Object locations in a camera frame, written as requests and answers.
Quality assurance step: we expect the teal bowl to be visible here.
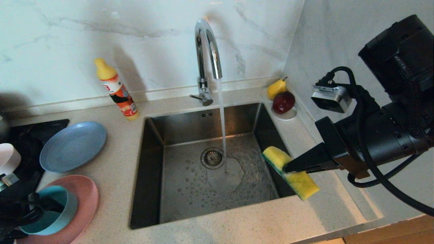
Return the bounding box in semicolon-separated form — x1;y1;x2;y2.
20;185;79;236

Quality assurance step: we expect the yellow green sponge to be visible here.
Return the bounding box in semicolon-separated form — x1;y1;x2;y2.
261;146;320;201

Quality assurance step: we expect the pale pink bowl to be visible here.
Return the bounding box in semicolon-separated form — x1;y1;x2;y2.
0;143;22;177

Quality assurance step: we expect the orange dish soap bottle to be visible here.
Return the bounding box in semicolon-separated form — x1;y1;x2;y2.
94;58;140;121

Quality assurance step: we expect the chrome gooseneck faucet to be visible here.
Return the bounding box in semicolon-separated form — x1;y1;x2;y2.
190;19;223;106

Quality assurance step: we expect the stainless steel sink basin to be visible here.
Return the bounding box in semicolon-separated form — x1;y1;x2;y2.
129;102;310;230

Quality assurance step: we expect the pink plate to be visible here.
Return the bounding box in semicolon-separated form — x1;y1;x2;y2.
15;175;100;244

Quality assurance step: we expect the small white dish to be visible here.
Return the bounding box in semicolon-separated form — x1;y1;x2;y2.
260;87;298;121

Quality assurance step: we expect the blue grey plate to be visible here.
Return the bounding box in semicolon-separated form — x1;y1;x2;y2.
39;121;108;173

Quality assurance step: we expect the dark red apple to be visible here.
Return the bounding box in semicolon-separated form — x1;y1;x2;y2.
272;90;296;114

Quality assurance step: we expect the black induction cooktop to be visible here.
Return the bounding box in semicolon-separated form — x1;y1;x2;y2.
0;119;70;204

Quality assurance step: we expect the yellow pear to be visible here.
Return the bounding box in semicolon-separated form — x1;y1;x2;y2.
267;77;288;100

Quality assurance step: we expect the round metal drain strainer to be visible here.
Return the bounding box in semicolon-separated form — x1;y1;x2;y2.
200;147;225;170

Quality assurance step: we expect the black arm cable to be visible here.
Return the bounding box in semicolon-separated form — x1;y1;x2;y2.
315;66;434;217

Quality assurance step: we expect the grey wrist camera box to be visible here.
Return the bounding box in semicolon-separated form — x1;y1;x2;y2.
311;85;353;114
0;172;20;187

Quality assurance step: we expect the black braided cable sleeve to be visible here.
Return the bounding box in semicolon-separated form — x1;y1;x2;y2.
347;152;422;189

